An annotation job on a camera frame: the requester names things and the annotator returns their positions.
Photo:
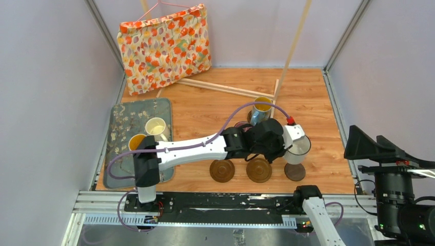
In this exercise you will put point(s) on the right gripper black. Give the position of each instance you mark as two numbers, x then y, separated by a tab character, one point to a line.
359	144

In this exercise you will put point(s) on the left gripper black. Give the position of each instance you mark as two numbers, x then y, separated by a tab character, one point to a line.
280	149

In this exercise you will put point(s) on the blue mug yellow inside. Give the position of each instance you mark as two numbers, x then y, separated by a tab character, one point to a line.
261	112

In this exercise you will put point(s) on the white grey mug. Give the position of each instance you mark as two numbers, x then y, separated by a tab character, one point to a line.
298	151

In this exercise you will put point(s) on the small dark brown coaster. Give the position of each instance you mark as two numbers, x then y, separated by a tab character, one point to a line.
295	172

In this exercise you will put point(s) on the cream mug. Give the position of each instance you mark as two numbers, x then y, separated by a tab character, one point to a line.
157	128

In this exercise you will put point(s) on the white mug orange inside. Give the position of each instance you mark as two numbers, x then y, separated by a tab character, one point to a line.
135	141

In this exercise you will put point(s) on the pink mug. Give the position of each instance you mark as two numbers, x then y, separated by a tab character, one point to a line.
243	124

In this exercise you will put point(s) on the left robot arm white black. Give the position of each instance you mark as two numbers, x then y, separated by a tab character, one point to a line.
152	156

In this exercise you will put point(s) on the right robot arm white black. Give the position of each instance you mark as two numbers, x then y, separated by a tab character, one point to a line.
399	215

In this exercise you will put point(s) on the floral orange fabric bag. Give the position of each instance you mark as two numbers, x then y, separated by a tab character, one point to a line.
158	52

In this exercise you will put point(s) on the floral grey tray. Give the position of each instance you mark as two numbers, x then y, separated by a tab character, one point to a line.
127	120

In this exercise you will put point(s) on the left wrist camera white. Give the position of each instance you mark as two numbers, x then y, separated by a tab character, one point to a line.
292	134

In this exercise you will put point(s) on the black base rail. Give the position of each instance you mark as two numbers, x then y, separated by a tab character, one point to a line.
223	208

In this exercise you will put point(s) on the pink wire hanger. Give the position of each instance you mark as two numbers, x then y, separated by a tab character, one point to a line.
159	8

